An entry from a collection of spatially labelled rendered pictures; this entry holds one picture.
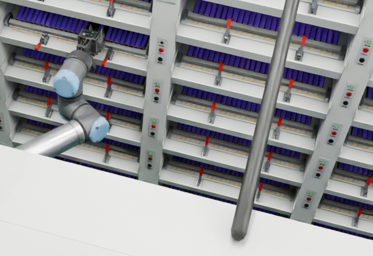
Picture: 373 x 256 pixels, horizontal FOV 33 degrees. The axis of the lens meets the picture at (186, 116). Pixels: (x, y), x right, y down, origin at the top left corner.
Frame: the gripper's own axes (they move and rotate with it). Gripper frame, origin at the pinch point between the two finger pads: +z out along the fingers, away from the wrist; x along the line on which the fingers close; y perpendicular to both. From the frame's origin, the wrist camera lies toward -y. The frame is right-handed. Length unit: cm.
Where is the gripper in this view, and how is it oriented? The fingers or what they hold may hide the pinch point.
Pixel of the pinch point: (99, 32)
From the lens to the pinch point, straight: 250.2
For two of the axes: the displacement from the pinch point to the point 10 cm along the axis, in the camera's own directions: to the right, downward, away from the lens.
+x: -9.7, -2.4, 1.0
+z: 2.3, -6.6, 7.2
